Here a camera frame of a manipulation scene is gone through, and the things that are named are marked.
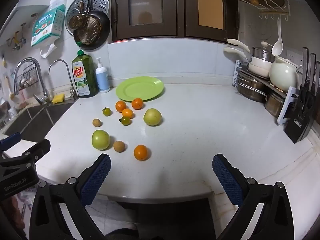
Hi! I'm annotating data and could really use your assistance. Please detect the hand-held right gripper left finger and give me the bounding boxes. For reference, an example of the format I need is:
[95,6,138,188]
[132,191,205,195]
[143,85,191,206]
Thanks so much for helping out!
[29,153,112,240]

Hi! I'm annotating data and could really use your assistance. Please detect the white ladle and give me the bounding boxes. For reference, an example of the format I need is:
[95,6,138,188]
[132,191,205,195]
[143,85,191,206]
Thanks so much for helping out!
[272,17,284,56]

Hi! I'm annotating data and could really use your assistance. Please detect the white ceramic pot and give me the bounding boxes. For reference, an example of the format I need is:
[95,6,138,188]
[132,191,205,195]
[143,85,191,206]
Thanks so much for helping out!
[269,56,303,92]

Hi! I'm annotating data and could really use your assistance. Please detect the dark wooden window frame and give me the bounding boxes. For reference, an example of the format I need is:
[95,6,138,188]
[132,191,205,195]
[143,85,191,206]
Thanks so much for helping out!
[110,0,239,43]

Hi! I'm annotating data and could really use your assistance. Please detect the black frying pan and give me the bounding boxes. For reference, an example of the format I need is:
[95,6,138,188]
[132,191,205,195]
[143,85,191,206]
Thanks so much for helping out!
[73,0,111,51]

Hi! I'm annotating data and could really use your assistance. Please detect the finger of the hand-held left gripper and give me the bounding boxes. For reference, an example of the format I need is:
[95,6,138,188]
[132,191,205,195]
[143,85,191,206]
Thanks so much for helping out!
[0,138,51,168]
[0,132,22,152]

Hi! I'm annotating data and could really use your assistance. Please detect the wall socket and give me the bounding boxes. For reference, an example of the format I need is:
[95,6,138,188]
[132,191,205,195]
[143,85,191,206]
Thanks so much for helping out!
[286,50,300,62]

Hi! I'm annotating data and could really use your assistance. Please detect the green and white tissue pack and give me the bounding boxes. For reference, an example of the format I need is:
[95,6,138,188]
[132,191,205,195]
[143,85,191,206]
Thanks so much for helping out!
[30,4,67,47]

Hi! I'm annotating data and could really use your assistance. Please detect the green plate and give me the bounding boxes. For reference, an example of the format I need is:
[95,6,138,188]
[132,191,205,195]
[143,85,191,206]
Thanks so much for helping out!
[115,76,165,103]

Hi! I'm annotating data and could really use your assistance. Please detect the steel handled knife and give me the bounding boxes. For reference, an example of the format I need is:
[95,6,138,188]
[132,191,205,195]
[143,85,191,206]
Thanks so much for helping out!
[302,47,310,88]
[309,52,317,90]
[314,61,320,95]

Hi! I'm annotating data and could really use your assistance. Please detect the yellowish green apple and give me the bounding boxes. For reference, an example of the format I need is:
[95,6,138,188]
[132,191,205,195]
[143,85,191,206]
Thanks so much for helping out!
[143,108,162,126]

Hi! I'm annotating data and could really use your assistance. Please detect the black knife block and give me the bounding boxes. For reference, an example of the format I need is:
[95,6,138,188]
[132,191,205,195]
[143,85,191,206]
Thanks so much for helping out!
[283,85,318,143]

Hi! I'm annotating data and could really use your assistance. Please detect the steel pot with lid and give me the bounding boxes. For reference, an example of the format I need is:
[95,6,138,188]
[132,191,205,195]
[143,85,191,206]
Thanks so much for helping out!
[251,41,275,62]

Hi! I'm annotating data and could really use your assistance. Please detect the yellow sponge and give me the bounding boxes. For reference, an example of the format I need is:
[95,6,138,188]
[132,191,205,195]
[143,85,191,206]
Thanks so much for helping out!
[52,93,66,104]

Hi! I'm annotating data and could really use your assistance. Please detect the small gooseneck faucet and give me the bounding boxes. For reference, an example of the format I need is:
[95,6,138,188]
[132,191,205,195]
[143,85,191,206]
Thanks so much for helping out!
[48,59,78,102]

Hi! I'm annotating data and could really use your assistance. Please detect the large steel faucet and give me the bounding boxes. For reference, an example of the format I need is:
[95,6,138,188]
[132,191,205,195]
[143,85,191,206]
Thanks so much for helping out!
[14,57,52,105]

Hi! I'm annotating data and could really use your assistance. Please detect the kitchen sink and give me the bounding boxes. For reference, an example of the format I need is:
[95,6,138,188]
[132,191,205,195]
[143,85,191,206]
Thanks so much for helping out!
[0,102,75,135]

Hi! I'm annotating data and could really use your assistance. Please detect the large steel pot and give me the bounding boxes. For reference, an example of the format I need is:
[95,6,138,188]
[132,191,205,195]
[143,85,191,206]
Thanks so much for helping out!
[236,76,268,103]

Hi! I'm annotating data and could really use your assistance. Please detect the round perforated steamer tray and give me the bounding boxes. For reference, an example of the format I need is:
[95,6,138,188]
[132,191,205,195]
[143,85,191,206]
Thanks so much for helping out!
[65,0,110,34]

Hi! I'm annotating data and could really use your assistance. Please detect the golden strainer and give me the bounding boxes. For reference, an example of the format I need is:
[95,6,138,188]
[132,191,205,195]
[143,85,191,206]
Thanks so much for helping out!
[74,16,103,46]

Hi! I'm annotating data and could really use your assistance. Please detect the white plastic bag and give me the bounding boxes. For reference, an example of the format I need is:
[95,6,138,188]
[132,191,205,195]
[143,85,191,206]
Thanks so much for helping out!
[40,42,57,59]

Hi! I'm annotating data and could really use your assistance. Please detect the wire faucet basket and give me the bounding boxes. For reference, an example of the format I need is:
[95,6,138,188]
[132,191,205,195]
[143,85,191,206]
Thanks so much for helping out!
[17,64,40,89]

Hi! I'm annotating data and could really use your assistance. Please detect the white pan cream handle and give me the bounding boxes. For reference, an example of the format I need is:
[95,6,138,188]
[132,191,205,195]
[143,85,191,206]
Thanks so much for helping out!
[223,47,272,78]
[227,38,273,68]

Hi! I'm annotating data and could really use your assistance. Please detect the small brass saucepan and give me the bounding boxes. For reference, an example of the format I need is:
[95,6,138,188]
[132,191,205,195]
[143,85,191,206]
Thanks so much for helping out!
[69,2,88,30]

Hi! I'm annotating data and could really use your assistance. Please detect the white wire wall rack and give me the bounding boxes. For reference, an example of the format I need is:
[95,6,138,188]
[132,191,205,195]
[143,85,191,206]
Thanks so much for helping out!
[230,0,292,22]

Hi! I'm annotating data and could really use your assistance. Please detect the green dish soap bottle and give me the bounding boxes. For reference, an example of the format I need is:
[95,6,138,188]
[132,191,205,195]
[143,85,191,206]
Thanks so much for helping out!
[72,49,98,99]

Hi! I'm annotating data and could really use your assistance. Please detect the small steel pot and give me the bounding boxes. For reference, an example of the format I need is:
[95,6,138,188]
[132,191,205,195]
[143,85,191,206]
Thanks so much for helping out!
[264,91,287,118]

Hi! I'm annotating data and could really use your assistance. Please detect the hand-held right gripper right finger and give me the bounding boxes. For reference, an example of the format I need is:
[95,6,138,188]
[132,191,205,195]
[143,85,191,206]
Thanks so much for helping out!
[212,154,295,240]

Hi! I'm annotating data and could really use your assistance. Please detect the white pump bottle blue label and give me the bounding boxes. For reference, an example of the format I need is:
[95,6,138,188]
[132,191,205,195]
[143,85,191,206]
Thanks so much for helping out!
[95,57,110,94]

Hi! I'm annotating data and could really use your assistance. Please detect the metal pot rack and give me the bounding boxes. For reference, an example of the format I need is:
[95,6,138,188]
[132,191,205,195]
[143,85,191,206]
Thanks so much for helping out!
[232,60,300,125]

